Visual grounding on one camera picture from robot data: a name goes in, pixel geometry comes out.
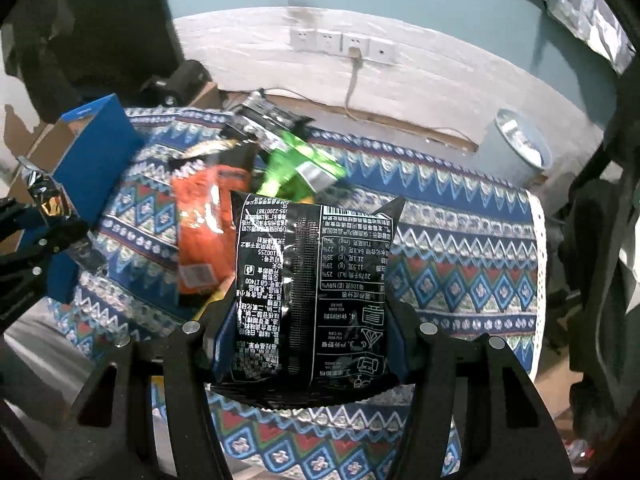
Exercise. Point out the blue patterned tablecloth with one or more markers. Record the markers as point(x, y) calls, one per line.
point(468, 255)

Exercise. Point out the red orange snack bag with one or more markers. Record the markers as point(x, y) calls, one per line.
point(202, 188)

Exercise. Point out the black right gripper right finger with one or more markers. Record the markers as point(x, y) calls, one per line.
point(479, 387)

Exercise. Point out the grey waste bin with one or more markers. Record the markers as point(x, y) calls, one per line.
point(513, 149)

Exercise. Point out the silver foil sheet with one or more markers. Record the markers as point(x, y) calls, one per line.
point(593, 22)

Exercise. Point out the black cylindrical device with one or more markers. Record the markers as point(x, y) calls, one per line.
point(179, 89)

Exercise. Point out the green snack bag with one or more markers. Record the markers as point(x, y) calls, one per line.
point(295, 170)

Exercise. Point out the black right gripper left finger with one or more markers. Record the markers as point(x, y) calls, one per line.
point(109, 430)

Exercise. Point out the black printed snack bag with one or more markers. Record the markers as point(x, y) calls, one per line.
point(257, 117)

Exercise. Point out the white wall socket strip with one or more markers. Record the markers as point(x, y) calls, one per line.
point(345, 44)

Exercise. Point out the blue cardboard box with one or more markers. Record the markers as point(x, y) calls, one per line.
point(86, 150)

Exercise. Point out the black office chair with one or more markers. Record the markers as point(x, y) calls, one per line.
point(598, 247)

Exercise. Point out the gold foil snack bag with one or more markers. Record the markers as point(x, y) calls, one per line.
point(60, 215)

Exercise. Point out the black octopus snack bag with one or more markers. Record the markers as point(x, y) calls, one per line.
point(306, 321)

